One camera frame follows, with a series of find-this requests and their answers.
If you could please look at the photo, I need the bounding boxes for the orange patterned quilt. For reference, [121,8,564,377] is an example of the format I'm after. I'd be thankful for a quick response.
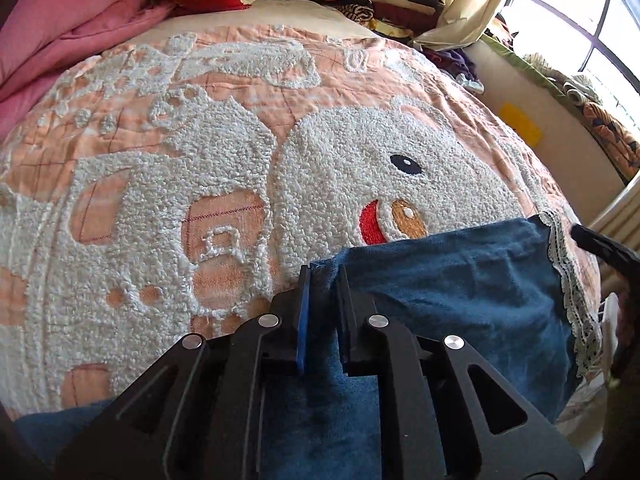
[582,102,640,181]

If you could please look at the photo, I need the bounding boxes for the blue pants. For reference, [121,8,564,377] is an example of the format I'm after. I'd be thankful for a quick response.
[15,216,576,480]

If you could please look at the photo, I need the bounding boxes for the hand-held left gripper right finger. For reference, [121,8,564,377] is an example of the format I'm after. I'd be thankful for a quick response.
[335,265,586,480]

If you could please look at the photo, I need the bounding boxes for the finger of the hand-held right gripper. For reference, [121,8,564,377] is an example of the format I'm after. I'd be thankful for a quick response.
[571,224,640,281]

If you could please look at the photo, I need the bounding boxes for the pile of light clothes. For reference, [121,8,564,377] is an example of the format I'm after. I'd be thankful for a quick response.
[525,52,601,106]

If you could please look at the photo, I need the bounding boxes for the pink duvet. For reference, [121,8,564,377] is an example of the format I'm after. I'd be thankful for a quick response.
[0,0,176,136]

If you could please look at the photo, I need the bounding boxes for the cream curtain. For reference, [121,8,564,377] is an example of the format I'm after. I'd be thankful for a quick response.
[415,0,531,51]

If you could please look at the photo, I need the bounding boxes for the orange white printed bedspread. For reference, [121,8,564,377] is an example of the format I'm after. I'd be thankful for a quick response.
[0,0,606,431]

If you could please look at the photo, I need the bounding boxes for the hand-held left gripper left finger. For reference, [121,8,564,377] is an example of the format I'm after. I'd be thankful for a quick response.
[55,265,313,480]

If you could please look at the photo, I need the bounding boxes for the purple clothes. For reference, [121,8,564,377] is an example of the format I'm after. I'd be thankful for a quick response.
[425,47,481,83]

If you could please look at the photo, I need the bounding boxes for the window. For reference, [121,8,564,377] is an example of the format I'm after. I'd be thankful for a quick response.
[500,0,640,126]

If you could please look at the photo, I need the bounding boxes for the yellow flat item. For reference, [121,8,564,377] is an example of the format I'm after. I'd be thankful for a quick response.
[500,102,543,148]

